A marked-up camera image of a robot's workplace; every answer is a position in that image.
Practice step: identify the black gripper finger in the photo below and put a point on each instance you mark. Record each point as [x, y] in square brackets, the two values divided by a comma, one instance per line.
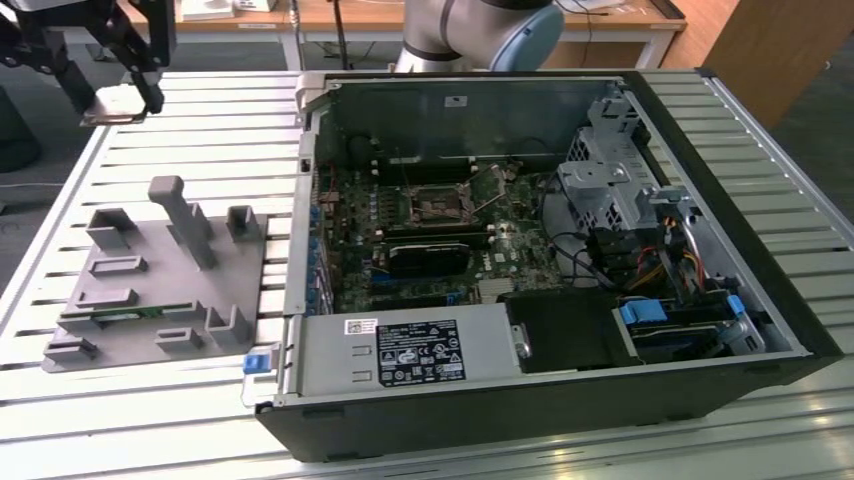
[139, 55]
[67, 65]

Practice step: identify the silver square CPU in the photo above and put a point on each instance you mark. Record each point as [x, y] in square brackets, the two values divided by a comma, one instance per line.
[114, 107]

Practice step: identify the CPU socket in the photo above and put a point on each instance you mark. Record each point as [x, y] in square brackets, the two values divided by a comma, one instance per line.
[442, 204]

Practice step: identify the white desk device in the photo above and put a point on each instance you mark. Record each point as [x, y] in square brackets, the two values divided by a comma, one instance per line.
[208, 9]

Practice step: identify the black RAM slots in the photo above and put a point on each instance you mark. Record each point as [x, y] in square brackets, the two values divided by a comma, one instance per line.
[434, 236]
[427, 171]

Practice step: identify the grey plastic parts rack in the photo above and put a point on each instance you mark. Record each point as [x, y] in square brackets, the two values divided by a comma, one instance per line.
[167, 300]

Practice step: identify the green RAM stick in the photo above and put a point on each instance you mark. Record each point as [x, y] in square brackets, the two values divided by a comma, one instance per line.
[127, 315]

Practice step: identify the black graphics card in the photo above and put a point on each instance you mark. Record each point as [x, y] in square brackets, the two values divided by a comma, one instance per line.
[430, 260]

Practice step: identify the blue case latch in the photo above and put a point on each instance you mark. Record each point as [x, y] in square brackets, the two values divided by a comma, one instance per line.
[256, 364]

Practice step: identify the green motherboard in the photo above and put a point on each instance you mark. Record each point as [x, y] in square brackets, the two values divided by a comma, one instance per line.
[514, 250]

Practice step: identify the wooden desk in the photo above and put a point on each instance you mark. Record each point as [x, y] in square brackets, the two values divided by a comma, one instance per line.
[621, 22]

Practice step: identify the grey power supply unit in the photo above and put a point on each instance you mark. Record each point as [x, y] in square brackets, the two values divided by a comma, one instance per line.
[414, 355]

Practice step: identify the silver metal disk bay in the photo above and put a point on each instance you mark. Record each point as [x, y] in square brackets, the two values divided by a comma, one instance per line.
[603, 185]

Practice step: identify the black fan shroud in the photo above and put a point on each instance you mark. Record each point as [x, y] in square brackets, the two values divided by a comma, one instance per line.
[567, 330]

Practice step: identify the blue disk carrier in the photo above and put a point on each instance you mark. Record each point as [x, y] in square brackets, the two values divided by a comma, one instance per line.
[642, 314]

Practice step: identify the wooden cabinet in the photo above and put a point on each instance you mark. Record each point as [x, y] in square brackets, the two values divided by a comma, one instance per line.
[781, 55]

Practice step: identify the black open PC case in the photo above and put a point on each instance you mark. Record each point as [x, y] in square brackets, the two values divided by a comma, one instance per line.
[601, 410]

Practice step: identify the blue plastic clip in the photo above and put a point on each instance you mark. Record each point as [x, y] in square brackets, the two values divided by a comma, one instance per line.
[735, 306]

